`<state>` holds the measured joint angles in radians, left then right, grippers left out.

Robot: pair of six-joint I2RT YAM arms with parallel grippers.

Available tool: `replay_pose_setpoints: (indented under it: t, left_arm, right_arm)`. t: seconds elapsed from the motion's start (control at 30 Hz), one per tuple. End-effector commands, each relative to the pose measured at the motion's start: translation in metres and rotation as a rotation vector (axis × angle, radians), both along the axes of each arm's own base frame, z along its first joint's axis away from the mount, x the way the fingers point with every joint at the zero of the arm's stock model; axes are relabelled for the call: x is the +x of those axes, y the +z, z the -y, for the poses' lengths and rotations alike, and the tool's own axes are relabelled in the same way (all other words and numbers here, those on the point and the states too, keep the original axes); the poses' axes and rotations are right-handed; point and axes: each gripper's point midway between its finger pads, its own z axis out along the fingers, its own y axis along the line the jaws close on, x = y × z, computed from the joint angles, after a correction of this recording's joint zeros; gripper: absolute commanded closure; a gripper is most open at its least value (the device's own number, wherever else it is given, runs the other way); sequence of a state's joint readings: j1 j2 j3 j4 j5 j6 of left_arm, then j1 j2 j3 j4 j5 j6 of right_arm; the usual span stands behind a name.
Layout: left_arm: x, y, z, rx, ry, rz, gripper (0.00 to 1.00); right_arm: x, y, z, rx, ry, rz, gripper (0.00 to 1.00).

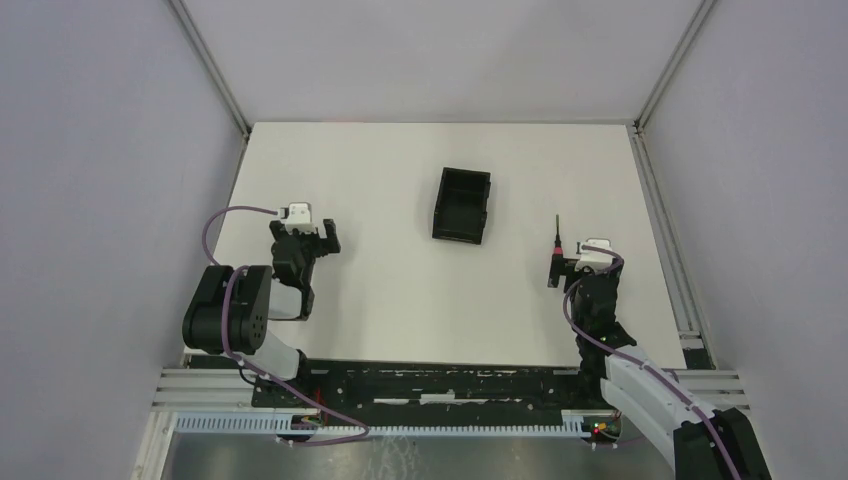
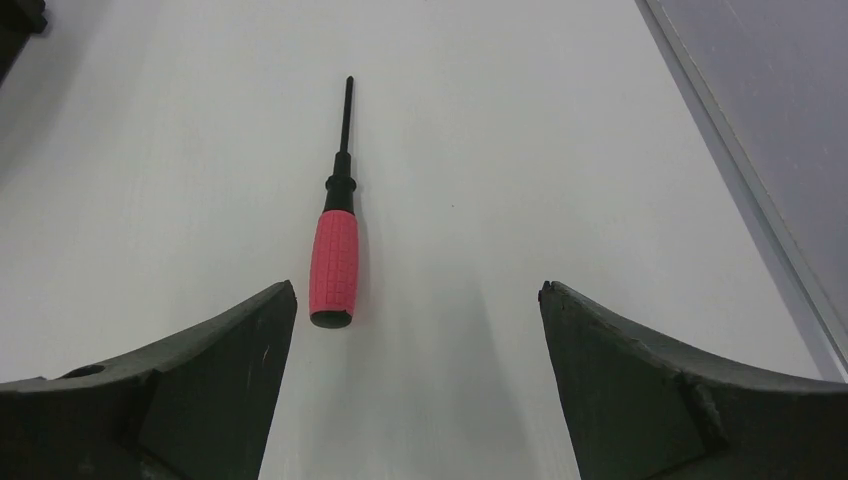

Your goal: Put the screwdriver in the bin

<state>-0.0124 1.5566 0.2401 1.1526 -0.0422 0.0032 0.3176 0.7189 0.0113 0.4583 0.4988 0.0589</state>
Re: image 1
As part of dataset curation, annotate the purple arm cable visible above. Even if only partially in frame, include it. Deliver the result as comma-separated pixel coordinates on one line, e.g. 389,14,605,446
562,243,743,480
201,205,370,446

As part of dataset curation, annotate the black plastic bin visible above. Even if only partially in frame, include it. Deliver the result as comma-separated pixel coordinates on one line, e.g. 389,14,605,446
431,167,491,245

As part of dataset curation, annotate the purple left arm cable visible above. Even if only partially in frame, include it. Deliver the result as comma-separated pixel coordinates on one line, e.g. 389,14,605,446
201,205,370,446

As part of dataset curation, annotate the white slotted cable duct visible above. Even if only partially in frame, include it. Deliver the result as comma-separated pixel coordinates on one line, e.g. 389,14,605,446
175,412,590,439

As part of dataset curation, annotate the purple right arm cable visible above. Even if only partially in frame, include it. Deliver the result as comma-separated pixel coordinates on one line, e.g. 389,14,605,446
562,243,743,480

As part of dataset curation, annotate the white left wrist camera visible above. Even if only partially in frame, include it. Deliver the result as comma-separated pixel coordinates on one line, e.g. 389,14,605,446
277,202,318,235

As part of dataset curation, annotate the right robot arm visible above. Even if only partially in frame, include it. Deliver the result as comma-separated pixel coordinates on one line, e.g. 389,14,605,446
548,243,771,479

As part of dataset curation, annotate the aluminium frame rail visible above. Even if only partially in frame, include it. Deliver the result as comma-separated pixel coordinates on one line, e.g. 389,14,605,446
152,369,255,412

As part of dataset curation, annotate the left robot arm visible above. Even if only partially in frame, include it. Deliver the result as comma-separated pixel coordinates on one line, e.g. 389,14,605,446
182,219,341,381

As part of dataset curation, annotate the red handled screwdriver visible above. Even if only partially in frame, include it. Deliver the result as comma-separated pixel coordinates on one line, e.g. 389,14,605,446
552,214,563,258

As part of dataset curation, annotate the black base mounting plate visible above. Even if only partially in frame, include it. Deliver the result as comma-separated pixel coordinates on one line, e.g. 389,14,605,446
291,359,612,427

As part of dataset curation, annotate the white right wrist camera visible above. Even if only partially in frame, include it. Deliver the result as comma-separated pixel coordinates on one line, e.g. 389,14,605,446
574,238,621,272

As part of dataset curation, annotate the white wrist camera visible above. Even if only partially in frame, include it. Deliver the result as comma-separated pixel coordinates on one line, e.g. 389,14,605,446
277,202,318,235
574,238,621,272

